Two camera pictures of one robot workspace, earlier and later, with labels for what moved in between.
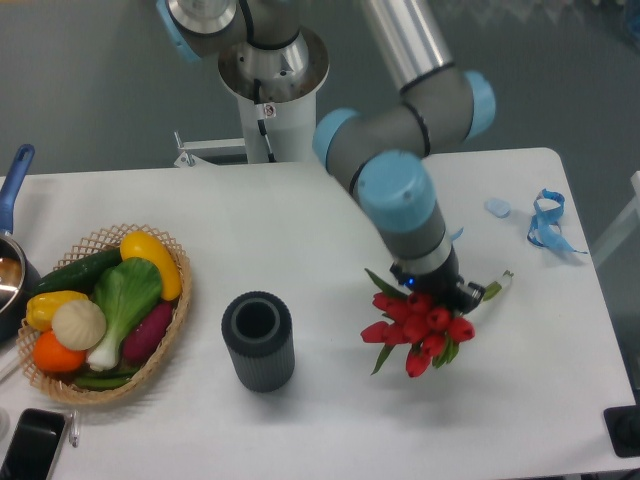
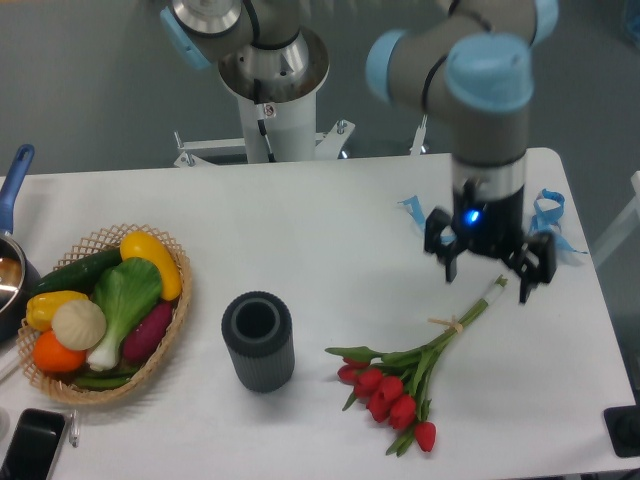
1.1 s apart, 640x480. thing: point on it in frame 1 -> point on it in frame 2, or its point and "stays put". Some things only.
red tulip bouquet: x=415 y=326 -> x=394 y=385
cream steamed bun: x=79 y=324 stays put
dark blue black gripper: x=444 y=285 -> x=488 y=227
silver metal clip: x=74 y=428 stays put
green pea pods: x=106 y=380 stays put
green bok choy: x=124 y=289 stays put
